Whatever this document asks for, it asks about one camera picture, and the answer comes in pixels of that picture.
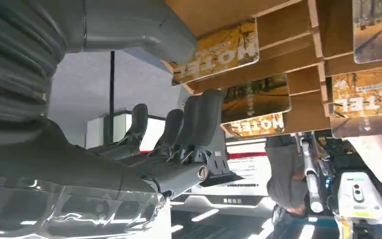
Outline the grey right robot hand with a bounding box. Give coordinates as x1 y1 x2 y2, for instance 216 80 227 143
0 0 244 239

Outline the white lit cabinet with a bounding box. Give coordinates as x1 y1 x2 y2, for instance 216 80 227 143
85 110 166 150

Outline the black stanchion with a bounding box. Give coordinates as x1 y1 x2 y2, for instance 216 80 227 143
109 51 115 145

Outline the red barrier belt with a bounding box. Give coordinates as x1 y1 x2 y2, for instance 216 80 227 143
227 151 268 160

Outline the wooden card box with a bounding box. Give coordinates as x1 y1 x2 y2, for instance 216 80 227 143
164 0 382 139

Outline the silver post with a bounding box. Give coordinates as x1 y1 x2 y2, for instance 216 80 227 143
299 133 325 215

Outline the white camera device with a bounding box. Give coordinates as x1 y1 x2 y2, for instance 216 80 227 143
337 171 382 226

